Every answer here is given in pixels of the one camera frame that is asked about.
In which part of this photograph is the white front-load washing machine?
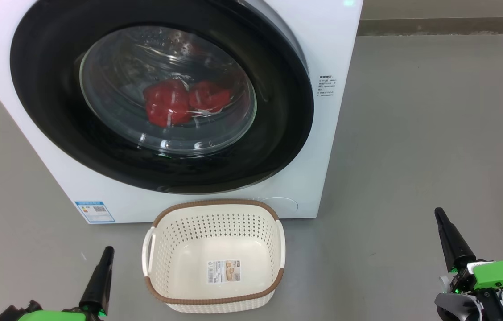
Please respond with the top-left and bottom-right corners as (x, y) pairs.
(0, 0), (363, 224)

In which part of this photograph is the cream perforated laundry basket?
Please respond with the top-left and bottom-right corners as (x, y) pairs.
(142, 199), (286, 314)

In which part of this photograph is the red garment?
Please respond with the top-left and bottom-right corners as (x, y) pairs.
(188, 80), (233, 113)
(144, 80), (192, 127)

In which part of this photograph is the blue energy label sticker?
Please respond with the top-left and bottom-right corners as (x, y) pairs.
(74, 201), (115, 224)

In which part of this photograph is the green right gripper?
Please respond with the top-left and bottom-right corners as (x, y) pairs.
(434, 208), (503, 321)

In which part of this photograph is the printed instruction label sticker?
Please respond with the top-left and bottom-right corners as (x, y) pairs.
(207, 260), (241, 284)

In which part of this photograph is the round white filter cover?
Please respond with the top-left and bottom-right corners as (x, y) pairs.
(258, 197), (299, 214)

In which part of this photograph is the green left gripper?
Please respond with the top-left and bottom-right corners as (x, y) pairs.
(17, 246), (115, 321)

